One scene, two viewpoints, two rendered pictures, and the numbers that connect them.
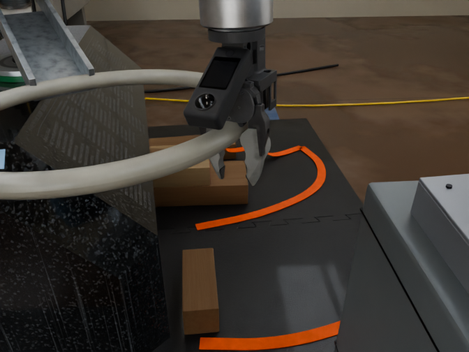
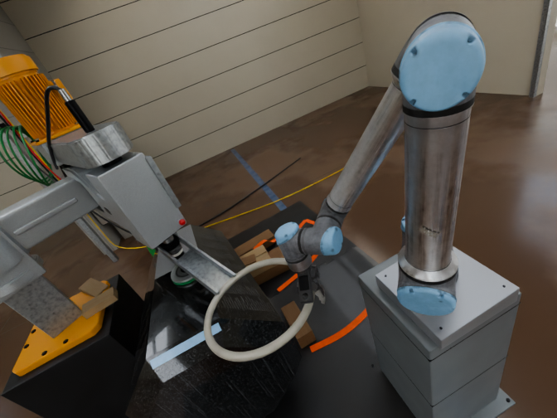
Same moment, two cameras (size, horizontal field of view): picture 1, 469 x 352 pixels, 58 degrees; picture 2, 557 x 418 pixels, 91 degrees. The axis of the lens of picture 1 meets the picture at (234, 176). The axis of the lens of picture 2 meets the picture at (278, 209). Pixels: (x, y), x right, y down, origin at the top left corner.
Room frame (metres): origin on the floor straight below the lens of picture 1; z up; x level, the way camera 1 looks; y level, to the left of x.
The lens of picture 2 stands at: (-0.20, 0.07, 1.83)
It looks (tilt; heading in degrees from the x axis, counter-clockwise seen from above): 31 degrees down; 355
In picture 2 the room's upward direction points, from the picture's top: 22 degrees counter-clockwise
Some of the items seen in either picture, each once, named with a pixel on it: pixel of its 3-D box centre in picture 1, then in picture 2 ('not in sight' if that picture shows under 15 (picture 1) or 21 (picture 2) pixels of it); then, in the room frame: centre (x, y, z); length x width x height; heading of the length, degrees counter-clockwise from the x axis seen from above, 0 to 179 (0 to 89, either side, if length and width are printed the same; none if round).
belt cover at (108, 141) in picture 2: not in sight; (83, 148); (1.45, 0.75, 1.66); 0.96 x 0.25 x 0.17; 33
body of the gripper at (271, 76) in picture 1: (240, 74); (306, 274); (0.55, -0.01, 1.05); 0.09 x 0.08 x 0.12; 154
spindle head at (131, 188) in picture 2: not in sight; (135, 200); (1.22, 0.61, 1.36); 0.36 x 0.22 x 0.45; 33
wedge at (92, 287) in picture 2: not in sight; (93, 287); (1.54, 1.32, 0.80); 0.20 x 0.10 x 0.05; 47
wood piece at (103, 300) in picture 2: not in sight; (100, 302); (1.33, 1.21, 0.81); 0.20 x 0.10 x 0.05; 105
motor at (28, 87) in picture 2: not in sight; (36, 99); (1.72, 0.91, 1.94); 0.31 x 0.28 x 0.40; 123
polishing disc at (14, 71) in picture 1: (29, 61); (187, 268); (1.15, 0.56, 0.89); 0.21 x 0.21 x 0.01
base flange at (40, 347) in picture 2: not in sight; (66, 321); (1.35, 1.46, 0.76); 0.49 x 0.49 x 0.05; 7
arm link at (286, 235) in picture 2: not in sight; (292, 242); (0.55, 0.00, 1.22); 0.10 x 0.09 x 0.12; 48
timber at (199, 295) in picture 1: (199, 288); (297, 323); (1.09, 0.13, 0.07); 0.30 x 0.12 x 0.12; 6
